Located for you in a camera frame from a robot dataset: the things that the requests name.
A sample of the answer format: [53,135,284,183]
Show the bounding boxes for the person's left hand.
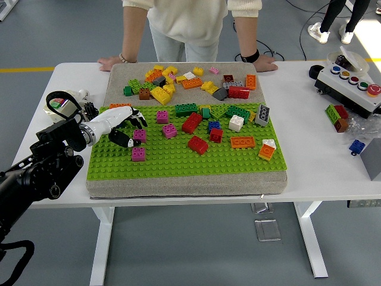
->
[254,55,279,73]

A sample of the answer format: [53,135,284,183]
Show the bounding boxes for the person's right hand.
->
[98,56,120,72]

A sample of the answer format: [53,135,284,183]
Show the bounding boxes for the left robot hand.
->
[89,106,148,149]

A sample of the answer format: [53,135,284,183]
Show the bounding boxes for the grey brick with black holes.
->
[255,103,271,128]

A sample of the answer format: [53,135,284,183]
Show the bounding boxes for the dark green 2x4 brick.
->
[225,105,251,122]
[174,103,199,118]

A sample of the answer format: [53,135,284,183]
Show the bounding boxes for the white 2x2 brick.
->
[228,114,245,132]

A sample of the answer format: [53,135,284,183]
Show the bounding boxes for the red 2x4 brick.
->
[181,112,203,135]
[228,86,250,100]

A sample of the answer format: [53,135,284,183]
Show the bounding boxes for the red sloped brick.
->
[187,135,209,156]

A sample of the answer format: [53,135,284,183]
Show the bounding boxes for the lime green 2x4 brick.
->
[128,78,146,95]

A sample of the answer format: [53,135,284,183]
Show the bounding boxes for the large yellow sloped brick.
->
[151,86,173,105]

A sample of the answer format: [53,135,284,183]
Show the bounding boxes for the dark grey sloped brick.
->
[213,86,229,101]

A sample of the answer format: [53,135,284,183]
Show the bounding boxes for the orange sloped brick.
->
[257,144,275,161]

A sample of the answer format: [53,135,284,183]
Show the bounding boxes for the green baseplate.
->
[85,102,287,181]

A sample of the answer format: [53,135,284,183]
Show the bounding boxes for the black smartwatch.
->
[240,49,260,64]

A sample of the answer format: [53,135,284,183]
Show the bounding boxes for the black gear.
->
[80,101,99,120]

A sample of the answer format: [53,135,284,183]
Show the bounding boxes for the white bulb-shaped part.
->
[77,88,90,105]

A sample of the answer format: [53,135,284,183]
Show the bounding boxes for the black tape roll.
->
[308,64,326,81]

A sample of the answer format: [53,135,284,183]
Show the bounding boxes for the white shoe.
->
[339,23,355,45]
[307,21,331,45]

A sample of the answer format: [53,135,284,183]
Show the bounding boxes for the lime green flat plate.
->
[210,105,229,119]

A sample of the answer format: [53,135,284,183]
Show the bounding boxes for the small black device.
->
[335,54,351,68]

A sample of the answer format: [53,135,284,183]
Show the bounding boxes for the person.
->
[320,0,370,34]
[121,0,263,63]

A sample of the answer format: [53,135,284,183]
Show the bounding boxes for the white button control box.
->
[314,63,381,119]

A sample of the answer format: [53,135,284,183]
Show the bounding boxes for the clear round container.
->
[326,45,370,74]

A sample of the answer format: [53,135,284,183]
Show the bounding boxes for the grey-brown mat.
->
[86,62,289,200]

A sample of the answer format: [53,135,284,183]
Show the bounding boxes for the clear plastic bag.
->
[345,114,381,142]

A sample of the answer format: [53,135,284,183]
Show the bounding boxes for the white table leg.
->
[293,201,329,279]
[89,206,116,286]

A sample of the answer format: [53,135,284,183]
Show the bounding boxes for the small clear plastic box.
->
[251,202,270,215]

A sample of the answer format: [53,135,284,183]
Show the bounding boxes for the grey box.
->
[359,138,381,182]

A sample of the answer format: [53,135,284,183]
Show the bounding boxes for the large clear plastic box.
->
[254,219,283,242]

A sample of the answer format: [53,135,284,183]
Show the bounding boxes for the table control panel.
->
[346,200,381,209]

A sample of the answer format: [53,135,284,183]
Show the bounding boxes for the black floor cable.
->
[298,0,339,61]
[234,40,287,63]

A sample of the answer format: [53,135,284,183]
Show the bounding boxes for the cream switch box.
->
[43,90,80,123]

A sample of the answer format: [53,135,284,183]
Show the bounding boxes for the white furniture frame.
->
[0,0,15,22]

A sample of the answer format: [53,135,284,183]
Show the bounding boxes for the blue brick keychain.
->
[348,139,366,156]

